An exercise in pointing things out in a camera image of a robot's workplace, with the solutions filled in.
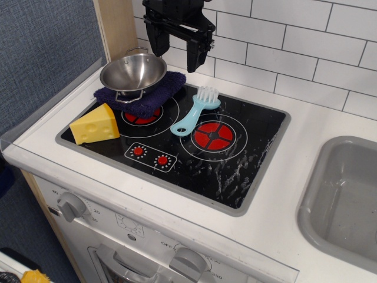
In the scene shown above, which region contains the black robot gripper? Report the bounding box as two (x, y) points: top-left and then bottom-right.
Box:
(143, 1), (216, 73)

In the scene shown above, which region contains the yellow toy cheese wedge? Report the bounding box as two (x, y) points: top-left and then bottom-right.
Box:
(69, 103), (120, 145)

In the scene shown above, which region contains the light blue dish brush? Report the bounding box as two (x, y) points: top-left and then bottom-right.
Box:
(170, 86), (221, 137)

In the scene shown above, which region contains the dark blue folded cloth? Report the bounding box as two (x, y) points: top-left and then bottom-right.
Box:
(93, 70), (187, 119)

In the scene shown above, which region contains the black toy stove top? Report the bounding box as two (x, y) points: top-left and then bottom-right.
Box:
(56, 85), (290, 216)

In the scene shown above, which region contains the grey left oven knob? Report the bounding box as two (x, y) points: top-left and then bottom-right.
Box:
(57, 192), (87, 222)

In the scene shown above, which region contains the grey oven knob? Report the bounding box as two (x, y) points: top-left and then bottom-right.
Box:
(57, 192), (87, 222)
(169, 248), (207, 282)

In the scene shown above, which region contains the grey right oven knob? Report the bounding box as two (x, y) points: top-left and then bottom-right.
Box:
(169, 248), (207, 282)

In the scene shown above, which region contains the grey sink basin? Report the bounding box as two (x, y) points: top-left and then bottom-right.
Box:
(297, 136), (376, 273)

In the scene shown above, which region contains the yellow object at bottom left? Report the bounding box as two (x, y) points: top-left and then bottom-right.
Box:
(20, 269), (51, 283)

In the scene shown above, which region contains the stainless steel bowl with handles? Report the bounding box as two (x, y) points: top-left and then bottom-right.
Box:
(100, 47), (167, 104)

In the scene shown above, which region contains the wooden side post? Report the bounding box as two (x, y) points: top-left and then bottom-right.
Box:
(93, 0), (138, 62)

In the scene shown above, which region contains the silver oven door handle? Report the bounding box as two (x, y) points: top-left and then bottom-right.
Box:
(96, 245), (159, 282)

